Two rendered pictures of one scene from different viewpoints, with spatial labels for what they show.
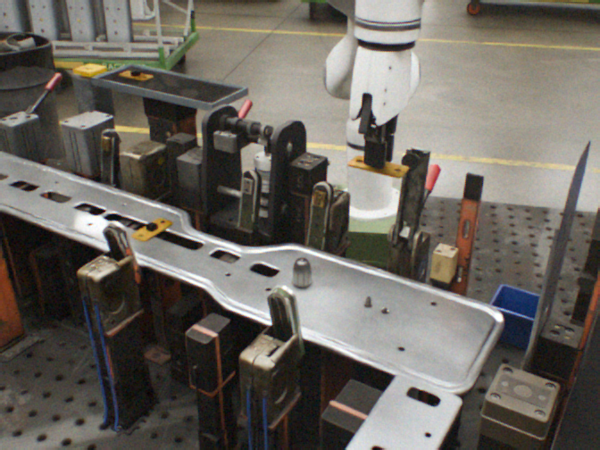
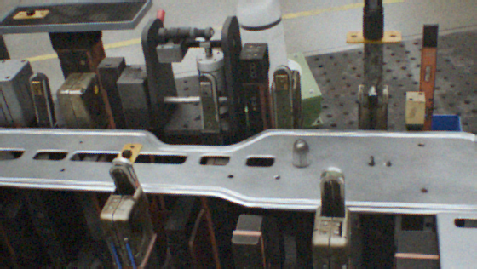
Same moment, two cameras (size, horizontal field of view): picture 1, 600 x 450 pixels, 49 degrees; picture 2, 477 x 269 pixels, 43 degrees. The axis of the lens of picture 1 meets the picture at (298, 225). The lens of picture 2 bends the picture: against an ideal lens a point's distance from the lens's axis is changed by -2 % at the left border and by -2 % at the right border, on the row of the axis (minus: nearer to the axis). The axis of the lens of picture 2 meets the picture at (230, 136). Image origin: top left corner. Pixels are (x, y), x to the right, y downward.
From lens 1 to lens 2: 0.35 m
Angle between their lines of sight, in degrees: 13
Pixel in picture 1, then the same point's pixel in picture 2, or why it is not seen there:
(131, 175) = (73, 111)
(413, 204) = (377, 64)
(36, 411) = not seen: outside the picture
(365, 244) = not seen: hidden behind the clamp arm
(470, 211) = (430, 57)
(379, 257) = not seen: hidden behind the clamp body
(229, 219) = (182, 126)
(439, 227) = (326, 82)
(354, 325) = (373, 184)
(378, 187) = (278, 60)
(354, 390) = (407, 238)
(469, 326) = (461, 154)
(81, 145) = (10, 96)
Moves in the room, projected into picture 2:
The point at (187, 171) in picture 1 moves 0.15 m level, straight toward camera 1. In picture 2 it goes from (131, 92) to (160, 122)
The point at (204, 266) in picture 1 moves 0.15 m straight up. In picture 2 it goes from (204, 175) to (191, 105)
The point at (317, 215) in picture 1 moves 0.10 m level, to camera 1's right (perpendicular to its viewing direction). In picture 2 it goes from (281, 98) to (326, 85)
